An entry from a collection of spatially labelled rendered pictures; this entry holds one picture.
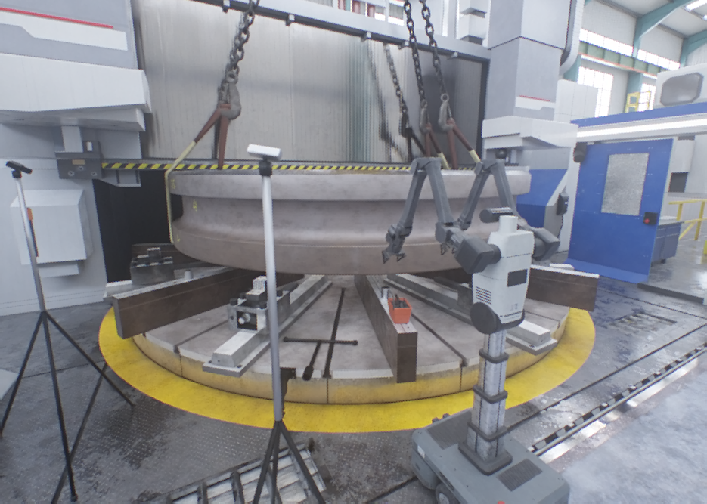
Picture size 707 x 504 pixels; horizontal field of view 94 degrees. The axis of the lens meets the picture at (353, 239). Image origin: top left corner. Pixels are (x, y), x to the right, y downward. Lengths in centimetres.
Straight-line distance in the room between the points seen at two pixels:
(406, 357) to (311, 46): 500
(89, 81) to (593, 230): 728
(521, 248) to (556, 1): 629
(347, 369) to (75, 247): 379
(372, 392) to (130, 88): 317
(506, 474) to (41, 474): 262
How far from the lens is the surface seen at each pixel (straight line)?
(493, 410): 196
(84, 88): 359
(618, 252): 716
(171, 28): 570
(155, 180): 809
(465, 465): 213
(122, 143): 450
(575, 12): 810
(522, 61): 674
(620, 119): 704
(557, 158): 877
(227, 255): 339
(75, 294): 581
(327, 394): 277
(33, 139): 464
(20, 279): 588
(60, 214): 522
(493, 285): 161
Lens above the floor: 173
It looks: 11 degrees down
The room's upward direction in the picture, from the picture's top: straight up
